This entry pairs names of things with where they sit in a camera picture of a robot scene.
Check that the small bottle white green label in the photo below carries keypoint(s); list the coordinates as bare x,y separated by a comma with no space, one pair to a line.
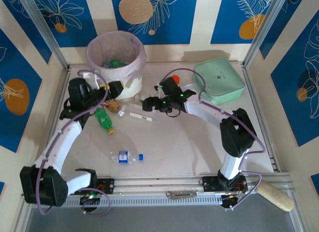
139,98

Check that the long clear bottle white label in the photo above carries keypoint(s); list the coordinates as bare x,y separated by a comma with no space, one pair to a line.
140,116

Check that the green plastic bottle yellow cap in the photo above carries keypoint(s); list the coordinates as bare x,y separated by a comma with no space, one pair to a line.
104,118
115,63

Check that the crushed clear bottle blue label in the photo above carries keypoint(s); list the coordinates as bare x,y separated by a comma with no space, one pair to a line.
123,157

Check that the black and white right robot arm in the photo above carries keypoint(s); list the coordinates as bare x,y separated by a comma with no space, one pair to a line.
236,134

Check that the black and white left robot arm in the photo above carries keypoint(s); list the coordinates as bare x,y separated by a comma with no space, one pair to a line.
62,149

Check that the white bin with pink liner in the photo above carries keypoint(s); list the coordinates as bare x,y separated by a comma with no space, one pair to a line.
112,76

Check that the white ribbed waste bin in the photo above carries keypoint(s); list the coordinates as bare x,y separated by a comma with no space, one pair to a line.
132,88

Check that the orange-capped pill bottle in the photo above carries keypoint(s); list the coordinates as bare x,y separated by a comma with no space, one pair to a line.
176,78

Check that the metal latch plate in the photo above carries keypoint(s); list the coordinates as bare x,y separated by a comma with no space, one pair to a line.
182,194

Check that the black left connector board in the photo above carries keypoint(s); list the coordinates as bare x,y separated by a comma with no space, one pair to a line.
84,200

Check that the black connector board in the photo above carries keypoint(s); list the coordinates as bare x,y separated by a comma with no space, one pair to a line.
84,200
226,203

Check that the black right connector board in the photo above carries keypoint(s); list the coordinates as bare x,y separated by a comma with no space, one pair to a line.
226,203

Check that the beige foam roller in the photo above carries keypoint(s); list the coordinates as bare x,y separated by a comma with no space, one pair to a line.
276,195

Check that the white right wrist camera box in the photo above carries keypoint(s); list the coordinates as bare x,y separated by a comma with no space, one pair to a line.
157,87

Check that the aluminium side rail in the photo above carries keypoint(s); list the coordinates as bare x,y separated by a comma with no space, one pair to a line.
253,92
59,97

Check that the aluminium frame post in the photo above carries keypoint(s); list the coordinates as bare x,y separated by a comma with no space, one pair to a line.
264,30
47,33

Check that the aluminium front rail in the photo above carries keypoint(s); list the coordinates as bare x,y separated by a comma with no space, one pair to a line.
149,184

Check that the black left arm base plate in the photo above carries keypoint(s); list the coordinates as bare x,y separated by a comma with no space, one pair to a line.
107,185

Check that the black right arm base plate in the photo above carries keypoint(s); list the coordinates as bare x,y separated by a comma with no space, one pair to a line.
208,183

